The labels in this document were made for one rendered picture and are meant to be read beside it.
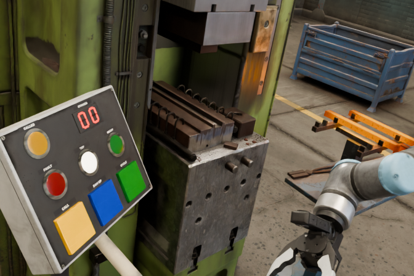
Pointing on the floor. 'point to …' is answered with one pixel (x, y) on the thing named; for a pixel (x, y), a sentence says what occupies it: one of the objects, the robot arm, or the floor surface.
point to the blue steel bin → (355, 61)
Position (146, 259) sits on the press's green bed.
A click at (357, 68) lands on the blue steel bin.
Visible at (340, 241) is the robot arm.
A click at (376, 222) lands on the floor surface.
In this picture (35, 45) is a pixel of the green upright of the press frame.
